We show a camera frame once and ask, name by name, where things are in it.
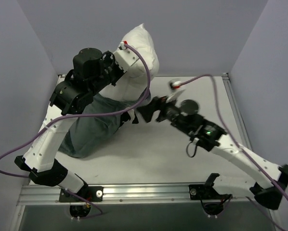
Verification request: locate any white pillow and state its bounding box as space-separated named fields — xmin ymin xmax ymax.
xmin=100 ymin=23 xmax=159 ymax=102

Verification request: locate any dark green pillowcase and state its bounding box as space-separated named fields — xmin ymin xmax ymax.
xmin=58 ymin=94 xmax=136 ymax=158

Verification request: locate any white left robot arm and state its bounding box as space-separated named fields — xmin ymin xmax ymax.
xmin=14 ymin=48 xmax=137 ymax=202

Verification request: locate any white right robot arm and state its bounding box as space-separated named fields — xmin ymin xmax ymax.
xmin=138 ymin=97 xmax=288 ymax=210

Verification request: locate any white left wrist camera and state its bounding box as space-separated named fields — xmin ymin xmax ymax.
xmin=113 ymin=49 xmax=139 ymax=73

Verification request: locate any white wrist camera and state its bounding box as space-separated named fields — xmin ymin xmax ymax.
xmin=166 ymin=80 xmax=185 ymax=103
xmin=113 ymin=49 xmax=139 ymax=73

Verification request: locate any black loop strap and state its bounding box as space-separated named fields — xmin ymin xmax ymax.
xmin=186 ymin=141 xmax=200 ymax=158

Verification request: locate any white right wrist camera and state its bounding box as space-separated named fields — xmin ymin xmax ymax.
xmin=166 ymin=80 xmax=185 ymax=103

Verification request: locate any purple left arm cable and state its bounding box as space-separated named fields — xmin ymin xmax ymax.
xmin=0 ymin=40 xmax=152 ymax=219

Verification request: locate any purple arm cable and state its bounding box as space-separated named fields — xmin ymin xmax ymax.
xmin=180 ymin=74 xmax=288 ymax=231
xmin=0 ymin=40 xmax=152 ymax=219

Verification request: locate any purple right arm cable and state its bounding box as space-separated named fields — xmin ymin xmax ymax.
xmin=180 ymin=74 xmax=288 ymax=231

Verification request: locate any aluminium right side rail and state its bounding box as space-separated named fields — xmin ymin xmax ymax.
xmin=222 ymin=73 xmax=252 ymax=149

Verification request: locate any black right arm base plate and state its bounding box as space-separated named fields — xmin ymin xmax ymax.
xmin=188 ymin=184 xmax=230 ymax=201

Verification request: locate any aluminium front frame rail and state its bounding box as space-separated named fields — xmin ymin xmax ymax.
xmin=17 ymin=176 xmax=255 ymax=205

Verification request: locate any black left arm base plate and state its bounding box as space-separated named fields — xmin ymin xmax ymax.
xmin=59 ymin=185 xmax=104 ymax=203

